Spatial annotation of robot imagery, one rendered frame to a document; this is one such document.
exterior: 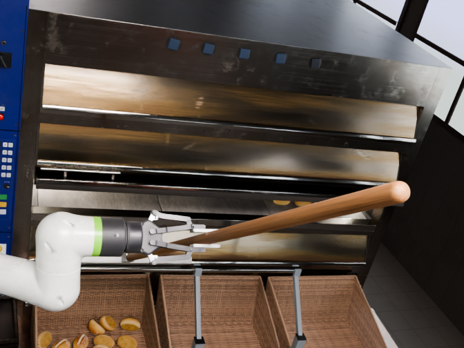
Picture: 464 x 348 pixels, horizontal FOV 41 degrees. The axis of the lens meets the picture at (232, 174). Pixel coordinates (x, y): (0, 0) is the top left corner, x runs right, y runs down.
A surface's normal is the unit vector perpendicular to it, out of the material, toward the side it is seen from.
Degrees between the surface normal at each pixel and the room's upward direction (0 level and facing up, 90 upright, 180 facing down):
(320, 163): 70
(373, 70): 90
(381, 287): 0
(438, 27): 90
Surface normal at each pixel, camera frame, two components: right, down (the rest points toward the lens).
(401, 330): 0.22, -0.86
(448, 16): -0.92, -0.02
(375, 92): 0.26, 0.51
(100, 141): 0.32, 0.18
